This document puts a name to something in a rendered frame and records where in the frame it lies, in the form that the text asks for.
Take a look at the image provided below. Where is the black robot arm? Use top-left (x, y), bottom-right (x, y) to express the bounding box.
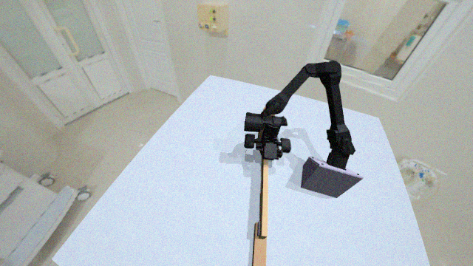
top-left (244, 61), bottom-right (355, 171)

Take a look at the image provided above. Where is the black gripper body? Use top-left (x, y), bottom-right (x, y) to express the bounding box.
top-left (244, 131), bottom-right (291, 153)

